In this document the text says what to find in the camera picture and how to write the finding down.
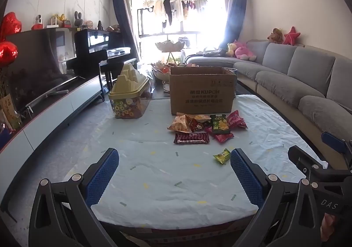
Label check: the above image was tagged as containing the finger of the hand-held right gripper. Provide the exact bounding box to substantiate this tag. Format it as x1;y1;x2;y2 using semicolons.
321;132;352;173
288;145;332;179

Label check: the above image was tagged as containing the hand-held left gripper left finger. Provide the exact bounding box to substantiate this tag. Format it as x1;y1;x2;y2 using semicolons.
29;148;120;247

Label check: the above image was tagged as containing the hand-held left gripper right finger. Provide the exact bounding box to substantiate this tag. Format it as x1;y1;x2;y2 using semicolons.
230;149;325;247

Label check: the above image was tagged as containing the small green-yellow snack packet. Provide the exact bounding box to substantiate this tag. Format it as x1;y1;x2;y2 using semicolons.
214;148;231;165

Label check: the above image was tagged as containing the small red snack packet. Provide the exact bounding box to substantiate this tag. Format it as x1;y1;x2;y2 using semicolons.
212;132;234;143

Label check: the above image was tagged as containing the pink-red snack packet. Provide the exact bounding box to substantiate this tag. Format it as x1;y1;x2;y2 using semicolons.
226;110;248;129

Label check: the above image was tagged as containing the green and black chip packet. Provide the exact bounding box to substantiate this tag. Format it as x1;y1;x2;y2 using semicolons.
210;114;231;135

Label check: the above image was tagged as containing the dark red snack bar packet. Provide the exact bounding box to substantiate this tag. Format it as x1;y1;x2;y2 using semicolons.
174;132;210;144

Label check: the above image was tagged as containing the yellow snack packet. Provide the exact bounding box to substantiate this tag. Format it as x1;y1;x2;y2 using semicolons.
187;113;211;124

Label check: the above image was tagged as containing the orange snack packet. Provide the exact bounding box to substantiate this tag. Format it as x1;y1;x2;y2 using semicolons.
167;114;191;133

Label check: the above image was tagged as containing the brown cardboard box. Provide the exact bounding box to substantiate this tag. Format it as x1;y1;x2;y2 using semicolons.
169;66;237;115

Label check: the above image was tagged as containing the person's right hand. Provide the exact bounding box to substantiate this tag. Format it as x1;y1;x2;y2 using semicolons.
324;212;340;240

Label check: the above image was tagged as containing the white printed tablecloth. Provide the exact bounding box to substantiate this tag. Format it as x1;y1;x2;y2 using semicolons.
63;94;329;231

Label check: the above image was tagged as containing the grey sofa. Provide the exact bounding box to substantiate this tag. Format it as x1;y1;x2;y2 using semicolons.
186;40;352;170

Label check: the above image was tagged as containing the grey television cabinet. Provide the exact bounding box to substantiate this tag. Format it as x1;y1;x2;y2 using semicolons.
0;75;105;154

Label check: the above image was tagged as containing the clear container with yellow lid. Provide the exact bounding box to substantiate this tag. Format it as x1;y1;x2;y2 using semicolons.
108;63;151;119

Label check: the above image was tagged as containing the black piano bench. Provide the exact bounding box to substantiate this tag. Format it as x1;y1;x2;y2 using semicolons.
99;58;137;91

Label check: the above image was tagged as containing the red star plush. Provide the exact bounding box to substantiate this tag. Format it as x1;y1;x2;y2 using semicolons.
283;26;301;46

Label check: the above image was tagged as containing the yellow printed bag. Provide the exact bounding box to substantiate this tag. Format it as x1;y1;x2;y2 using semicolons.
0;93;22;130

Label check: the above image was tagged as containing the brown plush toy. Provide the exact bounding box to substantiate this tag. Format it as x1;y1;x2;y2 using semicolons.
268;28;284;44

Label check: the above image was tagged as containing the black curved television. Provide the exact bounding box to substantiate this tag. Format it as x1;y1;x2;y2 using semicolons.
5;28;79;111

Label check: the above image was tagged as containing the grey cloth pile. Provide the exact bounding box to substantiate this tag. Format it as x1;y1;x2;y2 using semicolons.
196;46;229;58

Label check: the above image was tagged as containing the black upright piano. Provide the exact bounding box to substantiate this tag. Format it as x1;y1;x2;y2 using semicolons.
66;28;138;93

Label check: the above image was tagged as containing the pink and yellow plush toy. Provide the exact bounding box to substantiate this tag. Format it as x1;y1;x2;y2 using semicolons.
226;40;240;56

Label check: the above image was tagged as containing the white tiered fruit stand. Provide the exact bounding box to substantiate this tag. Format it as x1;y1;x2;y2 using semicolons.
151;39;187;91

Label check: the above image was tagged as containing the blue curtain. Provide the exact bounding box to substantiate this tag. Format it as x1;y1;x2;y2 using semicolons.
111;0;141;63
224;0;248;44

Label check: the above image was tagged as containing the red round foil balloon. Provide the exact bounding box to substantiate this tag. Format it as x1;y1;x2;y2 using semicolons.
0;41;18;67

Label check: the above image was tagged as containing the red heart foil balloon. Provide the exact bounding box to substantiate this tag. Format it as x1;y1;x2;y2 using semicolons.
0;12;22;41

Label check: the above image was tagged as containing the row of hanging clothes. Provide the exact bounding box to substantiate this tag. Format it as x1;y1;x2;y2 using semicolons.
141;0;209;27

